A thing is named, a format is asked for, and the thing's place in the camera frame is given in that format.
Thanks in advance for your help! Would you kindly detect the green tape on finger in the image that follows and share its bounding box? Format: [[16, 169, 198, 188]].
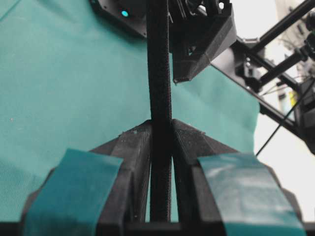
[[23, 149, 123, 236], [198, 153, 306, 236]]

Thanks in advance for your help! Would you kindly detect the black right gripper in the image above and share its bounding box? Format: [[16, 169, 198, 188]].
[[168, 0, 237, 84]]

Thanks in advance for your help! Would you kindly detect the black Velcro strap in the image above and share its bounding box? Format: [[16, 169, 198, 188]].
[[146, 0, 174, 223]]

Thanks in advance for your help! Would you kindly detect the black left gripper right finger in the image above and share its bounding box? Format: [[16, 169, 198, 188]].
[[172, 119, 305, 236]]

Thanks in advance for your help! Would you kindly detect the black aluminium frame rail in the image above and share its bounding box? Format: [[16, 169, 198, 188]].
[[217, 0, 315, 152]]

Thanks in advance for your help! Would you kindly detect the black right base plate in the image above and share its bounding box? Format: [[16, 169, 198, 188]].
[[89, 0, 147, 38]]

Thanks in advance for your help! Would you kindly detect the green table cloth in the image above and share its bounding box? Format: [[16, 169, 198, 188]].
[[0, 0, 261, 223]]

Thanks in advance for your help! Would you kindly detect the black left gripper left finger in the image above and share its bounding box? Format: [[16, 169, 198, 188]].
[[21, 120, 153, 236]]

